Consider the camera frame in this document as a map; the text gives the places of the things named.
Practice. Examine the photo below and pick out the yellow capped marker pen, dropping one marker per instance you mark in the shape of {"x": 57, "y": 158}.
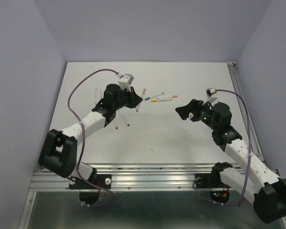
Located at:
{"x": 161, "y": 100}

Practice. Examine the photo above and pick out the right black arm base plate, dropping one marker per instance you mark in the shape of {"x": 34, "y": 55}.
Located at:
{"x": 212, "y": 180}

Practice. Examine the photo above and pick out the green capped marker pen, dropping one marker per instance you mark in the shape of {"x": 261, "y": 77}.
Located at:
{"x": 154, "y": 96}

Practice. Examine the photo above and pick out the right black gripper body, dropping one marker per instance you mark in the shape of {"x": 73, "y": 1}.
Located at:
{"x": 205, "y": 117}

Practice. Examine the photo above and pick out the pink capped marker pen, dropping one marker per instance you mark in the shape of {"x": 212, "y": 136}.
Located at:
{"x": 167, "y": 98}

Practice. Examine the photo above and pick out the grey capped marker pen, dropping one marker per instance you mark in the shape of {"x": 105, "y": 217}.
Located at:
{"x": 96, "y": 96}

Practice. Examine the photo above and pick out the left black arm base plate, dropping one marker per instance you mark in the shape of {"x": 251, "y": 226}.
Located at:
{"x": 101, "y": 180}

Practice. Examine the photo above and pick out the blue capped marker pen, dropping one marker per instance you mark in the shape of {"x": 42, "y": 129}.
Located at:
{"x": 124, "y": 119}

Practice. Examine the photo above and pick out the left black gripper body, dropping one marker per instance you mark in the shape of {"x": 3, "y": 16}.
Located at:
{"x": 124, "y": 100}

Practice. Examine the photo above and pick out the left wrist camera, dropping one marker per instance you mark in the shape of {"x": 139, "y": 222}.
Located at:
{"x": 125, "y": 81}

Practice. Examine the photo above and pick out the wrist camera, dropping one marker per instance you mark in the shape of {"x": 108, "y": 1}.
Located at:
{"x": 125, "y": 81}
{"x": 210, "y": 92}

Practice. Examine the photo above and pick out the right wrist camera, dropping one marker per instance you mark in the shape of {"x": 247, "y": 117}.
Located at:
{"x": 210, "y": 92}

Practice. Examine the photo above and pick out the aluminium front rail frame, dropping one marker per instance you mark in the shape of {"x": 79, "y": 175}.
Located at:
{"x": 147, "y": 196}

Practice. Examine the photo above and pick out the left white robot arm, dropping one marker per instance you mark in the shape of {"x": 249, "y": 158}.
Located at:
{"x": 59, "y": 151}

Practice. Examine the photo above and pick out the red capped marker pen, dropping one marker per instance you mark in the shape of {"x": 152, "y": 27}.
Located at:
{"x": 115, "y": 124}

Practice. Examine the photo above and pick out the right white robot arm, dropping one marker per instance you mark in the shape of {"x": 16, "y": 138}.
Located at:
{"x": 260, "y": 186}

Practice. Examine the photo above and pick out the aluminium right side rail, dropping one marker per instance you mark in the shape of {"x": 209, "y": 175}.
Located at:
{"x": 245, "y": 111}

